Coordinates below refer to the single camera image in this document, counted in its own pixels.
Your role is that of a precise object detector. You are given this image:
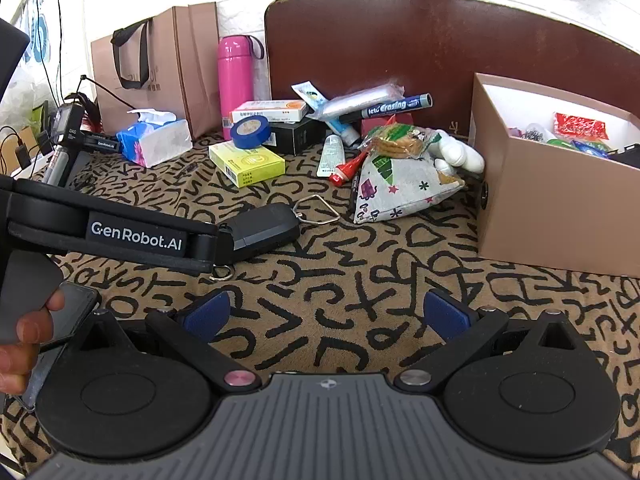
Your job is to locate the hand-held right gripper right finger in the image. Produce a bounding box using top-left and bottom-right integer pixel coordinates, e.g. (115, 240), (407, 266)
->
(395, 290), (601, 396)

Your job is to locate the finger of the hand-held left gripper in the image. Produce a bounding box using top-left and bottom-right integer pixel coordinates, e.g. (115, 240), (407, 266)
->
(186, 224), (236, 273)

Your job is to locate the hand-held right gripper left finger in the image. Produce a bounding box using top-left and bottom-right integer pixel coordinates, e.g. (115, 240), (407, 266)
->
(65, 287), (263, 395)

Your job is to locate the yellow box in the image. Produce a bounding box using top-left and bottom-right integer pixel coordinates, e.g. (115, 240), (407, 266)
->
(209, 140), (286, 189)

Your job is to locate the blue tape roll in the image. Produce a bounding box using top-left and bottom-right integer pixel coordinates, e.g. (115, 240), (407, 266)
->
(230, 115), (272, 150)

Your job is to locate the brown cardboard box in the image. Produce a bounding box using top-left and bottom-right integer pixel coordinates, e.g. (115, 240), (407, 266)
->
(470, 72), (640, 278)

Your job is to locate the person's left hand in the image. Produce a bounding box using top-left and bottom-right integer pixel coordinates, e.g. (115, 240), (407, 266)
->
(0, 290), (67, 396)

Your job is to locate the black smartphone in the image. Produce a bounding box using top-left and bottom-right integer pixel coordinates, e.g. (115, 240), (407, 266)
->
(40, 282), (101, 351)

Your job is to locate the blue white tissue pack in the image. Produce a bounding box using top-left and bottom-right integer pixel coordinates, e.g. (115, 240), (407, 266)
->
(116, 108), (193, 168)

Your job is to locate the letter print blanket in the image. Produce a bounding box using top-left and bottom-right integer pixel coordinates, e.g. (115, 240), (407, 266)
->
(0, 127), (640, 480)

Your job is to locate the black handheld device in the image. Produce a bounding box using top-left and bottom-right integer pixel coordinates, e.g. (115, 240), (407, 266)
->
(47, 105), (121, 186)

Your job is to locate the printed cloth pouch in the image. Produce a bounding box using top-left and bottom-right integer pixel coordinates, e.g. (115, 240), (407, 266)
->
(352, 150), (466, 225)

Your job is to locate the black box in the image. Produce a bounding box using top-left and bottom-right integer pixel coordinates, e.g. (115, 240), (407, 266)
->
(265, 120), (328, 157)

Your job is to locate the brown paper bag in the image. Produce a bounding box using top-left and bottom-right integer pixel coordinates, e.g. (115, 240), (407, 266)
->
(91, 2), (222, 143)

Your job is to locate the white orange medicine box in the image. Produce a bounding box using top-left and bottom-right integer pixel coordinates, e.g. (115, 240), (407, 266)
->
(230, 100), (308, 123)

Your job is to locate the white glove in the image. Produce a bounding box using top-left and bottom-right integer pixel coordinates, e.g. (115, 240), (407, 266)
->
(432, 130), (486, 186)

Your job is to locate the red tube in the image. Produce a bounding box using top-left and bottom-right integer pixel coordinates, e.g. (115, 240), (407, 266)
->
(328, 150), (371, 187)

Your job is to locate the green cookie packet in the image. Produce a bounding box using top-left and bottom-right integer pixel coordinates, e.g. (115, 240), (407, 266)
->
(360, 122), (441, 163)

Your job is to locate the pink thermos bottle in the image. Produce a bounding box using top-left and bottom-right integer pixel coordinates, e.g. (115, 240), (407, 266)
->
(217, 35), (265, 126)

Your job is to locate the white blue tube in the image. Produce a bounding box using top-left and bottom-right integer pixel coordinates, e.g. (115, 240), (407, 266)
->
(330, 117), (362, 145)

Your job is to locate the blue white sachet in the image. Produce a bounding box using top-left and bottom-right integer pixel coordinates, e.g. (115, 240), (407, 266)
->
(291, 81), (331, 116)

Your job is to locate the silver metallic bundle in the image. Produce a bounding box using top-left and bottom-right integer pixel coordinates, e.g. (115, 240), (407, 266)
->
(510, 125), (548, 143)

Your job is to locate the blue grey marker pen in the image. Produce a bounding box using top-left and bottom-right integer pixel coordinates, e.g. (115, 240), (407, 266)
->
(325, 92), (435, 128)

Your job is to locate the green blue packet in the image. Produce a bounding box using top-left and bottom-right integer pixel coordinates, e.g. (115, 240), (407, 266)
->
(547, 137), (613, 158)

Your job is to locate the clear plastic bag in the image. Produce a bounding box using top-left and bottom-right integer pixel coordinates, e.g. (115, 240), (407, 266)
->
(305, 82), (405, 122)

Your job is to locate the red snack packet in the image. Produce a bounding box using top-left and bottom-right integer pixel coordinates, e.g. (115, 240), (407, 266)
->
(552, 112), (611, 142)

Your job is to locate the dark wooden headboard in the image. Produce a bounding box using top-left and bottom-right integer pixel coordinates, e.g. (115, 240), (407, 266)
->
(264, 0), (640, 141)

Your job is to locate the metal triangular ring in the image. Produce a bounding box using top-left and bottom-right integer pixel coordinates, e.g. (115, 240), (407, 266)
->
(292, 194), (341, 228)

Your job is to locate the blue print wall poster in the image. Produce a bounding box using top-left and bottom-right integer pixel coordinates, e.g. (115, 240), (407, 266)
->
(10, 5), (53, 66)

